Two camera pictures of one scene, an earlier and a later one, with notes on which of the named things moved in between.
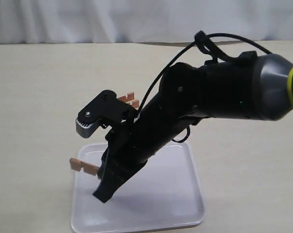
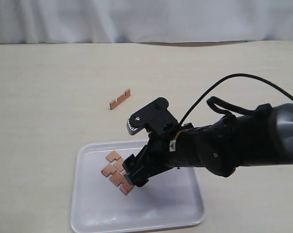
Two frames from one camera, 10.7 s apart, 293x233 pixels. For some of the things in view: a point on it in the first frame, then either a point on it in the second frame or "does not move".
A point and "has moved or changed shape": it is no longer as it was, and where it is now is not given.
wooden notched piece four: (135, 103) → (117, 178)
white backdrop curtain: (18, 22) does not move
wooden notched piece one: (77, 165) has moved or changed shape
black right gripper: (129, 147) → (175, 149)
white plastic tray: (166, 193) does not move
